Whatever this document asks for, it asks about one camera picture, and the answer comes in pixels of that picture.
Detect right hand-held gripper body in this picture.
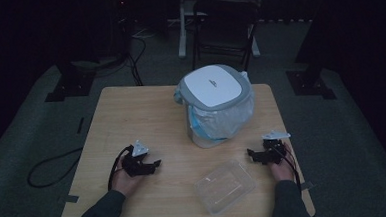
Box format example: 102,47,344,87
260,128,293,166

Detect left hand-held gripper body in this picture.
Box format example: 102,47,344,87
120,139,151,178

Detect clear plastic food container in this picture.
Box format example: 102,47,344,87
192,158,260,217

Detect white trash can grey rim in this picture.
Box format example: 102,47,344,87
172,61,258,150

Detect person's left hand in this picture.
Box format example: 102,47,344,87
109,154,148,198

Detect person's right hand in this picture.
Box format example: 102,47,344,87
268,142,297,184

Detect white plastic trash bag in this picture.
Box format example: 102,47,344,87
172,70,258,145

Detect grey tape piece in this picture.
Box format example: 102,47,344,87
300,180,316,191
57,194,81,206

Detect black strip of tape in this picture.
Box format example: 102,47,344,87
75,116,86,136

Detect black stand base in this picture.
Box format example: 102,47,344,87
42,59,98,103
285,67,338,103

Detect black folding chair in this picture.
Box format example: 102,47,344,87
188,0,264,74

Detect dark equipment rack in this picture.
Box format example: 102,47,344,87
107,0,136,61

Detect left hand-held gripper cable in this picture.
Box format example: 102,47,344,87
105,144,137,192

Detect hand-held gripper cable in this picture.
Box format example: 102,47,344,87
275,142,304,194
105,144,137,192

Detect right hand-held gripper cable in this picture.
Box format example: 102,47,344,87
275,142,304,194

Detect black looped floor cable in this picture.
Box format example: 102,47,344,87
25,146,86,190

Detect black hanging cables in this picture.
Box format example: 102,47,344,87
123,33,150,88

